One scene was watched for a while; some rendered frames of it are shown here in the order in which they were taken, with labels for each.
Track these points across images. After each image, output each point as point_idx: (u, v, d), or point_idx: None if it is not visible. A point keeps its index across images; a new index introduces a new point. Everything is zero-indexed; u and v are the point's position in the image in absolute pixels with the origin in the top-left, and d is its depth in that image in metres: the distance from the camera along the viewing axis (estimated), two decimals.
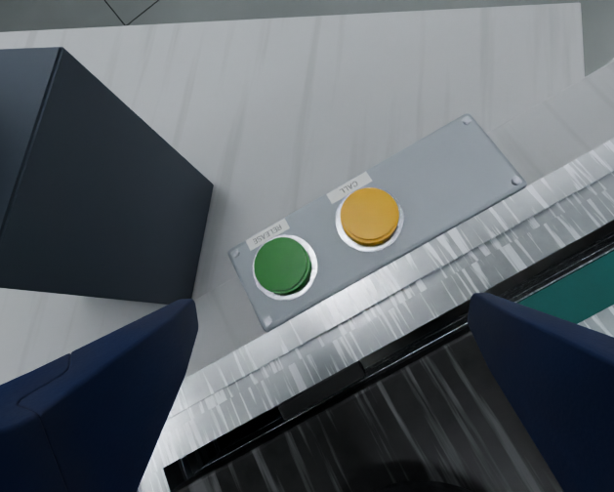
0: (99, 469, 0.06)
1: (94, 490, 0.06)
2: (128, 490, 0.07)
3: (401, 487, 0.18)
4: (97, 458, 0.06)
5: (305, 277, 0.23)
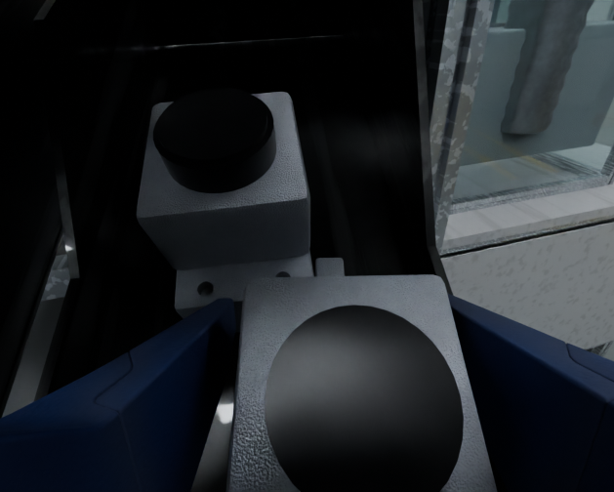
0: (163, 468, 0.06)
1: (159, 489, 0.06)
2: (184, 489, 0.07)
3: None
4: (162, 457, 0.06)
5: None
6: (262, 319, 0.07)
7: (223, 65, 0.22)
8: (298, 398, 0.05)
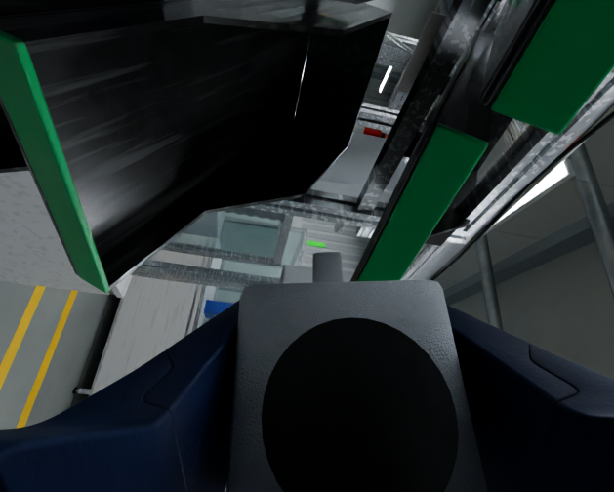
0: (204, 466, 0.06)
1: (201, 487, 0.06)
2: (220, 488, 0.07)
3: None
4: (203, 455, 0.06)
5: None
6: (258, 328, 0.07)
7: (113, 2, 0.29)
8: (295, 416, 0.05)
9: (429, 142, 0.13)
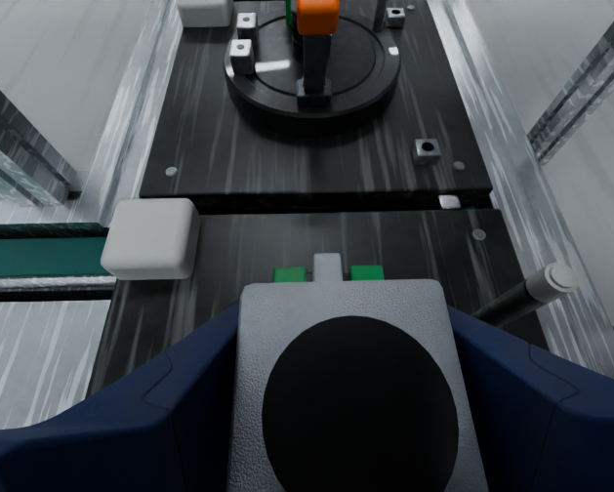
0: (204, 467, 0.06)
1: (201, 487, 0.06)
2: (220, 488, 0.07)
3: None
4: (203, 456, 0.06)
5: None
6: (259, 327, 0.07)
7: None
8: (295, 413, 0.05)
9: None
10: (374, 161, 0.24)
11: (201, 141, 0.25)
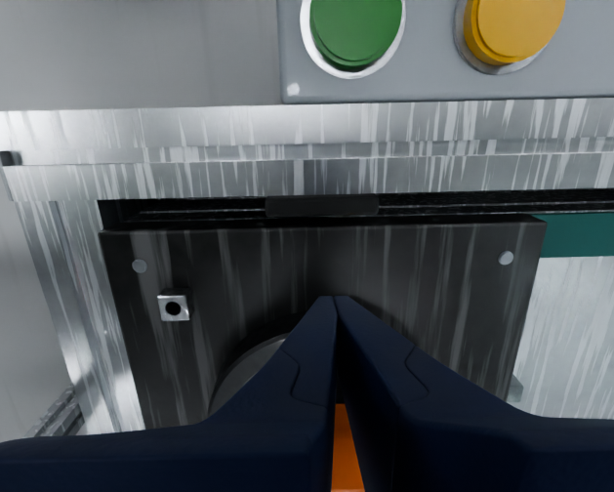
0: (330, 464, 0.06)
1: (329, 485, 0.06)
2: (331, 486, 0.07)
3: None
4: (330, 453, 0.06)
5: (378, 56, 0.15)
6: None
7: None
8: None
9: None
10: None
11: None
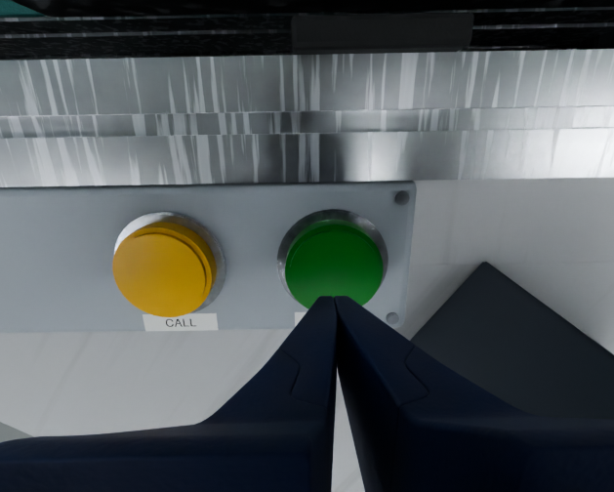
0: (330, 464, 0.06)
1: (329, 485, 0.06)
2: (331, 486, 0.07)
3: None
4: (330, 453, 0.06)
5: (307, 234, 0.13)
6: None
7: None
8: None
9: None
10: None
11: None
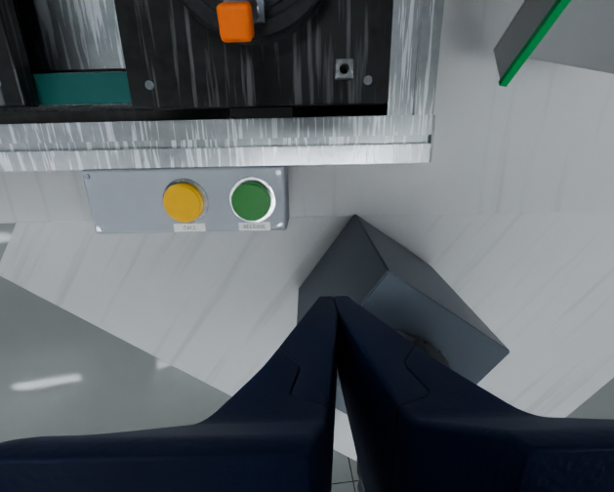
0: (330, 464, 0.06)
1: (329, 485, 0.06)
2: (331, 486, 0.07)
3: None
4: (330, 453, 0.06)
5: (239, 185, 0.34)
6: None
7: None
8: None
9: None
10: (304, 74, 0.30)
11: (163, 49, 0.30)
